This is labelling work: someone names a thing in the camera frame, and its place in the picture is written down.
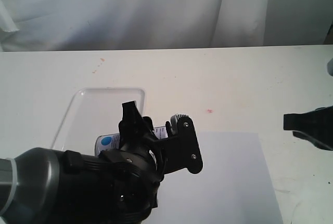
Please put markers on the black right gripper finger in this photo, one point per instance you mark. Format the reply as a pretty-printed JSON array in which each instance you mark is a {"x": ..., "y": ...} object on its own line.
[{"x": 314, "y": 126}]

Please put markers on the white plastic tray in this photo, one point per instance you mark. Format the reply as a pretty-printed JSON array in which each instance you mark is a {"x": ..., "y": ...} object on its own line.
[{"x": 94, "y": 112}]

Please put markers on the white paper sheet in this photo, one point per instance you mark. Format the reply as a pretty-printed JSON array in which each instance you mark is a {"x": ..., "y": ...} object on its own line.
[{"x": 234, "y": 185}]

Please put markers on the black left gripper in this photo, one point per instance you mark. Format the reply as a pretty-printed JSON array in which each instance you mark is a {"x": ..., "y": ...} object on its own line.
[{"x": 137, "y": 138}]

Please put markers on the white backdrop curtain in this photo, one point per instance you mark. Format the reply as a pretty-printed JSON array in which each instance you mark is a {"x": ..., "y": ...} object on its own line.
[{"x": 50, "y": 25}]

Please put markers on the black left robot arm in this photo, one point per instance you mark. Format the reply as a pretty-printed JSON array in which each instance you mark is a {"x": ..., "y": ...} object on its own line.
[{"x": 117, "y": 186}]

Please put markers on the white spray paint can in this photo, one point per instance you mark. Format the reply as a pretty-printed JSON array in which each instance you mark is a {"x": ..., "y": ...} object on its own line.
[{"x": 111, "y": 141}]

